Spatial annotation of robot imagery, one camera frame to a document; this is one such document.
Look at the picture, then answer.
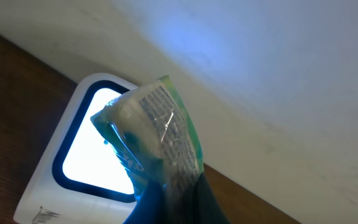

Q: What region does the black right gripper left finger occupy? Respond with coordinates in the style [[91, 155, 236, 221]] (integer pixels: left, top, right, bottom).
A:
[[123, 181, 164, 224]]

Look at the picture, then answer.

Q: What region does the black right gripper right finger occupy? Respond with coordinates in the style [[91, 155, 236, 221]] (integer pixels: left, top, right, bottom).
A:
[[194, 174, 230, 224]]

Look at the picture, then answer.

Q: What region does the teal Kleenex tissue pack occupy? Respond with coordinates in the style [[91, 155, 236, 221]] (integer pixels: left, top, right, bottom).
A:
[[91, 76, 204, 197]]

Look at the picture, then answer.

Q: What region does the white barcode scanner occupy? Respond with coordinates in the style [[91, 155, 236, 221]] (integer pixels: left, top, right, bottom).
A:
[[13, 73, 136, 223]]

